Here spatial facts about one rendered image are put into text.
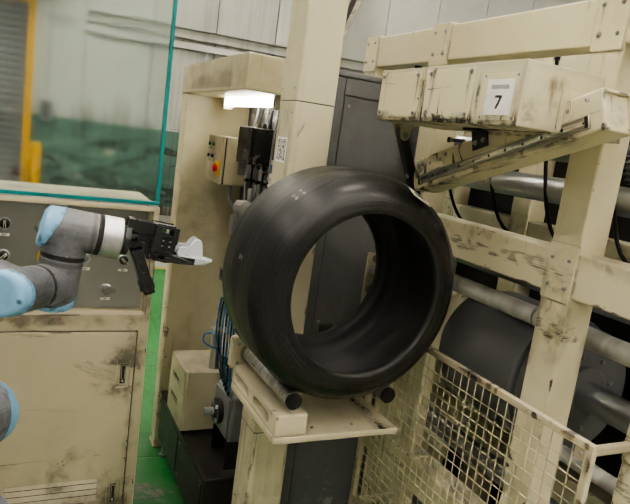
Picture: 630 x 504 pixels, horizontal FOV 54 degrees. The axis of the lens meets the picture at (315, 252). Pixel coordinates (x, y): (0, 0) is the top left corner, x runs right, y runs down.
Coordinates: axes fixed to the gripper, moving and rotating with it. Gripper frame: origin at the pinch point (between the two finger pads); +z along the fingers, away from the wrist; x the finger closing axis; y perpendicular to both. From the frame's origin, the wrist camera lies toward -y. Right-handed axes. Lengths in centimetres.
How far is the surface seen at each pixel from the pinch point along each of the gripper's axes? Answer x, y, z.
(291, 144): 29, 33, 26
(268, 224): -5.9, 12.8, 10.8
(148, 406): 179, -121, 46
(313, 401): 10, -37, 45
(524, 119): -33, 50, 52
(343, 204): -12.4, 21.8, 25.2
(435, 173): 10, 36, 65
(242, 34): 902, 213, 259
